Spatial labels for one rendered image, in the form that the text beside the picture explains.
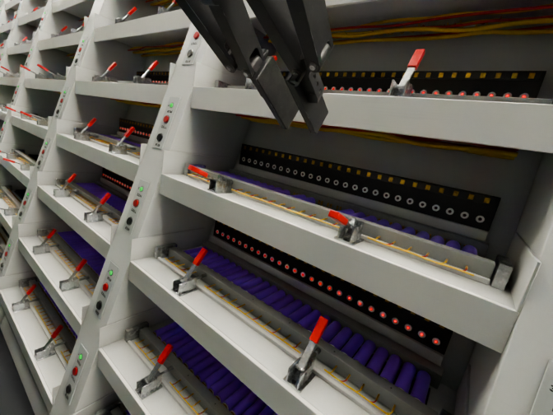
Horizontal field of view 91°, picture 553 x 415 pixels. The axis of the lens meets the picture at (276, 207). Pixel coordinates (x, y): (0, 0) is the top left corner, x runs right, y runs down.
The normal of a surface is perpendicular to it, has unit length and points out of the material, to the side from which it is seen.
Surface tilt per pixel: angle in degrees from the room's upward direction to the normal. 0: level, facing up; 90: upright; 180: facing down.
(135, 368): 15
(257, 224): 106
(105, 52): 90
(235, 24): 92
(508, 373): 90
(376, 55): 90
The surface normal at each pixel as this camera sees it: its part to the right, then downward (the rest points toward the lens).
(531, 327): -0.53, -0.19
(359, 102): -0.60, 0.07
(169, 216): 0.78, 0.28
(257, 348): 0.18, -0.96
